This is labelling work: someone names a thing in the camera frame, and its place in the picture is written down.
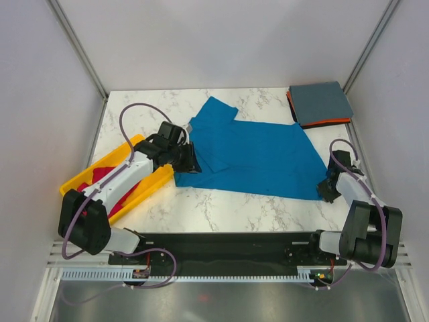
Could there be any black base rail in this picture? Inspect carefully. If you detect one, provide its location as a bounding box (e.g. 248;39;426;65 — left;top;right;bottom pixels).
109;232;347;276

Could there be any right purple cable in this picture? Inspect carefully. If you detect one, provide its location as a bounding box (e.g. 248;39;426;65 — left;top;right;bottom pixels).
304;139;389;291

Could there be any right aluminium corner post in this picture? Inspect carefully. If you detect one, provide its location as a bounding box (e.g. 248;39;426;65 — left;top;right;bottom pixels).
343;0;402;94

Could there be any left aluminium corner post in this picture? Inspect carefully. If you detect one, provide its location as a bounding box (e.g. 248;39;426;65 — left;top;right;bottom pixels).
46;0;109;102

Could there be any folded grey blue shirt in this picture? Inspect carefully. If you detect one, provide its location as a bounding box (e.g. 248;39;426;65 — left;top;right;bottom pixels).
288;81;353;125

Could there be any blue t shirt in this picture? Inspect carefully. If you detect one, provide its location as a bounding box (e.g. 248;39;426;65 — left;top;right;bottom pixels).
174;97;326;201

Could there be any folded orange shirt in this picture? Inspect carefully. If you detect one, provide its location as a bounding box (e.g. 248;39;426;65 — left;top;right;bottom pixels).
286;91;351;127

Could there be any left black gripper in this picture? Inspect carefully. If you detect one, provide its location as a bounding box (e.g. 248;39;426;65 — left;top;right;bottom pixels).
168;141;202;174

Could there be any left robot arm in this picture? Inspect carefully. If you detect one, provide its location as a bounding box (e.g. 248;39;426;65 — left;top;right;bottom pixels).
58;121;201;264

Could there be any white slotted cable duct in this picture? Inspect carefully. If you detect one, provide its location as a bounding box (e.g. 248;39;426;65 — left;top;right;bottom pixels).
61;268;314;283

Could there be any aluminium corner post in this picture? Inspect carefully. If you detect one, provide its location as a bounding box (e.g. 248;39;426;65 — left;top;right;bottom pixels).
343;0;402;94
46;0;109;102

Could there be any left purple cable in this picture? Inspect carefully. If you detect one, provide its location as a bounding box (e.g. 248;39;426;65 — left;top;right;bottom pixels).
61;102;178;289

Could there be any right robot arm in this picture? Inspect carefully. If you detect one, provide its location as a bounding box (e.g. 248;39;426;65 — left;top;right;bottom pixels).
306;150;403;270

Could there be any red t shirt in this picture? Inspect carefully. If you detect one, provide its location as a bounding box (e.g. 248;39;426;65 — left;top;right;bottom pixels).
76;167;140;217

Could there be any yellow plastic bin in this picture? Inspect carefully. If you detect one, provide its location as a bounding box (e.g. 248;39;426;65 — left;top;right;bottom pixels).
59;142;174;225

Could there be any purple cable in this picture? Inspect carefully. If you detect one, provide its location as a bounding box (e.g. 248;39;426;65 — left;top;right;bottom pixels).
304;139;389;291
61;102;178;289

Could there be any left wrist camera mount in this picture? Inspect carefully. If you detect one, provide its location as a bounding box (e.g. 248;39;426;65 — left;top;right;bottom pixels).
182;123;192;133

